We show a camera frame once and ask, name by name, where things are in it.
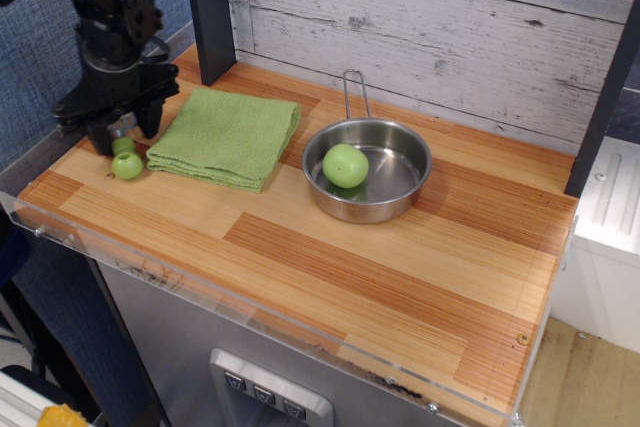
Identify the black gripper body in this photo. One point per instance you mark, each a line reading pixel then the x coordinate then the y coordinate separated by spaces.
pixel 105 92

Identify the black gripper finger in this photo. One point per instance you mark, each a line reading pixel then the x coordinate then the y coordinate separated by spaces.
pixel 100 137
pixel 149 116

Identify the green handled toy spatula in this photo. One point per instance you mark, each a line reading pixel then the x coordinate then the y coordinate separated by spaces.
pixel 126 163

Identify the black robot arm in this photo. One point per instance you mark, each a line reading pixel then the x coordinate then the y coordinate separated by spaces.
pixel 116 31

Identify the small steel pot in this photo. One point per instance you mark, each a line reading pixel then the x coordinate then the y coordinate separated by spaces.
pixel 400 162

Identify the folded green cloth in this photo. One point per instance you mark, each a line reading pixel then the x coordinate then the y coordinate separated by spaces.
pixel 228 139

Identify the green toy apple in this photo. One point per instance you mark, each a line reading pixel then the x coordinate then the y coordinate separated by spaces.
pixel 345 166

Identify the silver toy fridge cabinet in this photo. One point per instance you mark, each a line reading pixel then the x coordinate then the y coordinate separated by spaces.
pixel 174 333

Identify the clear acrylic table guard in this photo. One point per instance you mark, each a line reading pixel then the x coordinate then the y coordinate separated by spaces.
pixel 442 305

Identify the yellow tape object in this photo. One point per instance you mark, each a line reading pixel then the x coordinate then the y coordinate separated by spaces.
pixel 61 416

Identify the silver button dispenser panel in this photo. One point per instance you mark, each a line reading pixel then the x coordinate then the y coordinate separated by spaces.
pixel 250 395

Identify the white aluminium side block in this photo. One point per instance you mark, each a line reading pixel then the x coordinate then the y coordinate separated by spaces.
pixel 597 290

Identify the dark left shelf post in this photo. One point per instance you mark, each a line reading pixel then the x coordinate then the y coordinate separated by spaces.
pixel 214 38

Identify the dark shelf post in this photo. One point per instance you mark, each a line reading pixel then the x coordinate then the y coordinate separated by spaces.
pixel 214 38
pixel 606 104

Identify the dark right shelf post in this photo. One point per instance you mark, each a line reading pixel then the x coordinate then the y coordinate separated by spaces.
pixel 606 104

